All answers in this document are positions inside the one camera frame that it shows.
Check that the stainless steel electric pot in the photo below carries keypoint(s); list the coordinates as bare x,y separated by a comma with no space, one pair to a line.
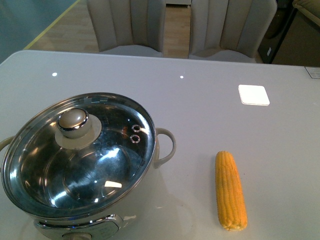
150,160

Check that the right beige upholstered chair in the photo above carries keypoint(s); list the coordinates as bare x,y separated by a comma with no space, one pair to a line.
229,30

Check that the table corner sticker label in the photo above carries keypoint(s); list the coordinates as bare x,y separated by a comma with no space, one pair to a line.
314,72

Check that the dark cabinet at right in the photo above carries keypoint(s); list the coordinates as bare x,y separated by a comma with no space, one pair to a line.
293,37

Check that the beige upholstered chair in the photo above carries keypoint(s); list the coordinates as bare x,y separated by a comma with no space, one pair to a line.
229,30
128,27

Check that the glass pot lid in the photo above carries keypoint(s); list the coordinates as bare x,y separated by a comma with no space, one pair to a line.
82,160

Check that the yellow corn cob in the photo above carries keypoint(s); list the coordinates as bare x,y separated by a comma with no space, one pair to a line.
231,208

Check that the left beige upholstered chair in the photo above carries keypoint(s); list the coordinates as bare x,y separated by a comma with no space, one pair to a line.
128,27

